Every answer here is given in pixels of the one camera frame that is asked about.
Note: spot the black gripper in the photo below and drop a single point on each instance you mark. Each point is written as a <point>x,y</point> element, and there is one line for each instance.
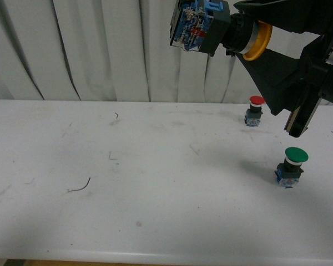
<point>287,83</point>

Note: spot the yellow push button switch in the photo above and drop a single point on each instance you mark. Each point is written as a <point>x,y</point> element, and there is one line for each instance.
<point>201,26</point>

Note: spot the white pleated curtain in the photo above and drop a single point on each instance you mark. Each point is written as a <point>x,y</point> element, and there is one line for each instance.
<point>108,51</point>

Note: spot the red push button switch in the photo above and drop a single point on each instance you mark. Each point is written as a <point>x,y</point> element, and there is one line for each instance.
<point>253,114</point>

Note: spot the green push button switch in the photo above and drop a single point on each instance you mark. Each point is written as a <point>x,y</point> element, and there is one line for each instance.
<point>289,171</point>

